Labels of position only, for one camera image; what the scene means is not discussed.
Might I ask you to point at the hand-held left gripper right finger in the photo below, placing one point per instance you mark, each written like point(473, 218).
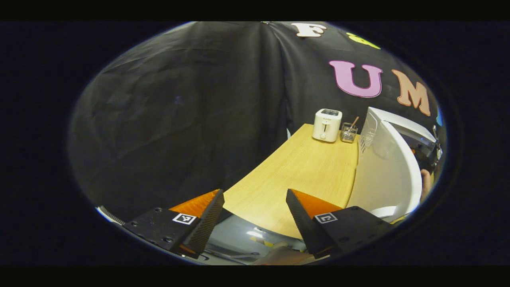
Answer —
point(303, 223)

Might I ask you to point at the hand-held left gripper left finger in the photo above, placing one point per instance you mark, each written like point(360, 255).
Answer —
point(207, 223)

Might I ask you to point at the white microwave oven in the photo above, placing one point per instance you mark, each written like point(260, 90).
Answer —
point(386, 171)

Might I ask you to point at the brown wooden stick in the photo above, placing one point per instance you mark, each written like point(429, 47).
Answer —
point(354, 121)

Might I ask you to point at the clear glass cup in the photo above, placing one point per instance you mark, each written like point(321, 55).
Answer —
point(348, 134)

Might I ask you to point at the white toaster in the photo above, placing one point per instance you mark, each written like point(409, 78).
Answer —
point(326, 127)

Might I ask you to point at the black backdrop cloth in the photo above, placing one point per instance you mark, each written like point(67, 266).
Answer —
point(179, 119)

